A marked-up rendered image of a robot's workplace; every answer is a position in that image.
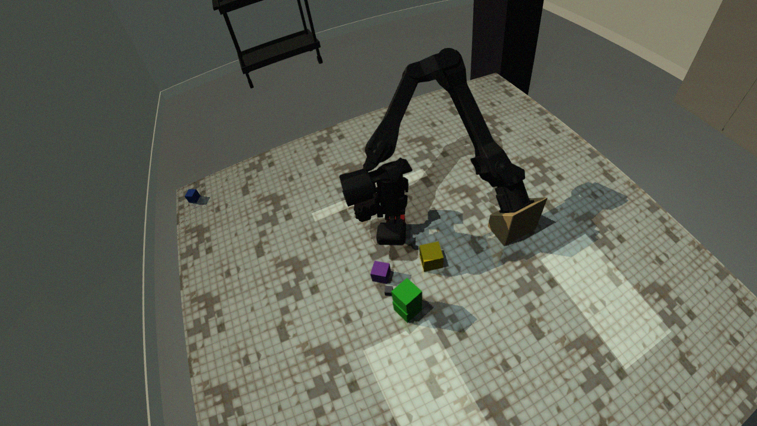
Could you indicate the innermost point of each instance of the purple cube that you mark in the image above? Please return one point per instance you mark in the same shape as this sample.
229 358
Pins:
380 272

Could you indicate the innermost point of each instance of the green block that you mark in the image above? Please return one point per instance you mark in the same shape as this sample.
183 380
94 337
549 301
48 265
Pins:
407 295
407 317

